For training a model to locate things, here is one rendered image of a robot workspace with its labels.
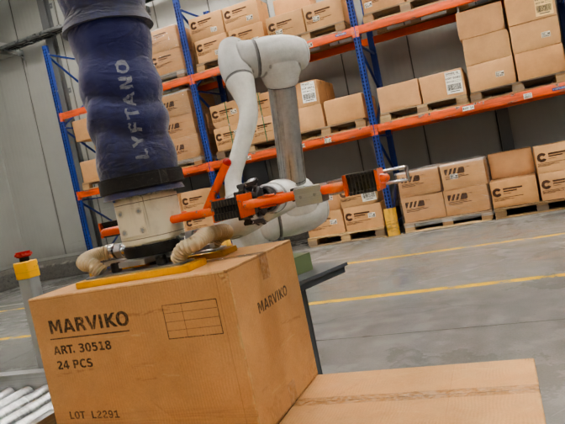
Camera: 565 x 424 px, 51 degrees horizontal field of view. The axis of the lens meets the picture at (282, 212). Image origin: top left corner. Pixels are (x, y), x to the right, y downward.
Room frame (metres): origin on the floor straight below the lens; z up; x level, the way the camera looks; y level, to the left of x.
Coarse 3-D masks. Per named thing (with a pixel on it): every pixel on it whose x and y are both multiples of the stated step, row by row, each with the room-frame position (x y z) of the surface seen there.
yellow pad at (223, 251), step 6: (222, 246) 1.65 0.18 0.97; (228, 246) 1.66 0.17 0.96; (234, 246) 1.67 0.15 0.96; (198, 252) 1.63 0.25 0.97; (204, 252) 1.63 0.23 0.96; (210, 252) 1.61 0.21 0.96; (216, 252) 1.60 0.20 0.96; (222, 252) 1.60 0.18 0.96; (228, 252) 1.63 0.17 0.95; (168, 258) 1.67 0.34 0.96; (210, 258) 1.61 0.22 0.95; (144, 264) 1.68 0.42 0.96
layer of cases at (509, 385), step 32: (320, 384) 1.60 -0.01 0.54; (352, 384) 1.56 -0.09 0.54; (384, 384) 1.51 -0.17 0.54; (416, 384) 1.47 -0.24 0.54; (448, 384) 1.43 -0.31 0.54; (480, 384) 1.39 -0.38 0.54; (512, 384) 1.35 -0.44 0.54; (288, 416) 1.43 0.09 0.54; (320, 416) 1.39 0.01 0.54; (352, 416) 1.35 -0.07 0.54; (384, 416) 1.32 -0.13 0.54; (416, 416) 1.29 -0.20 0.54; (448, 416) 1.26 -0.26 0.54; (480, 416) 1.23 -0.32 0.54; (512, 416) 1.20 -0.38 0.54; (544, 416) 1.17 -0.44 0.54
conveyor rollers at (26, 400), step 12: (0, 396) 2.16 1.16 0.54; (12, 396) 2.11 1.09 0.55; (24, 396) 2.06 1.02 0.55; (36, 396) 2.08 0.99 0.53; (48, 396) 2.03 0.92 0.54; (0, 408) 2.04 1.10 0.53; (12, 408) 1.98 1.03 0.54; (24, 408) 1.93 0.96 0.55; (36, 408) 1.96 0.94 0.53; (48, 408) 1.90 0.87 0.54; (0, 420) 1.85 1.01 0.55; (12, 420) 1.86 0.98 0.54; (24, 420) 1.81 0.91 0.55
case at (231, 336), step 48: (288, 240) 1.67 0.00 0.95; (96, 288) 1.48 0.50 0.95; (144, 288) 1.40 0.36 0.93; (192, 288) 1.35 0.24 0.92; (240, 288) 1.36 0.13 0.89; (288, 288) 1.61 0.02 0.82; (48, 336) 1.53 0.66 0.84; (96, 336) 1.47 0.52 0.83; (144, 336) 1.41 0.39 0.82; (192, 336) 1.36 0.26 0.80; (240, 336) 1.32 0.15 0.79; (288, 336) 1.55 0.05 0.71; (48, 384) 1.54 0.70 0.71; (96, 384) 1.48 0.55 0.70; (144, 384) 1.43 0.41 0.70; (192, 384) 1.37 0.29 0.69; (240, 384) 1.32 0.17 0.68; (288, 384) 1.49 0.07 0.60
